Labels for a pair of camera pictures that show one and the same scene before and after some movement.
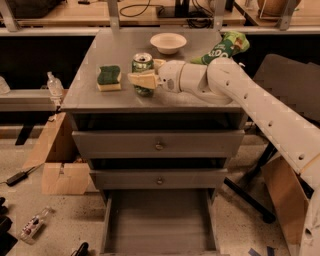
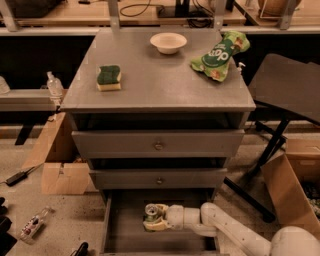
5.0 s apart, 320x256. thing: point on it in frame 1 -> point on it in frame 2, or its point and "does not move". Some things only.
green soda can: [141, 62] -> [151, 212]
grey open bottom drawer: [159, 222] does not move
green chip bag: [232, 43] does not move
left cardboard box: [63, 171] does not move
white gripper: [170, 76] -> [175, 216]
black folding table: [295, 83] does not move
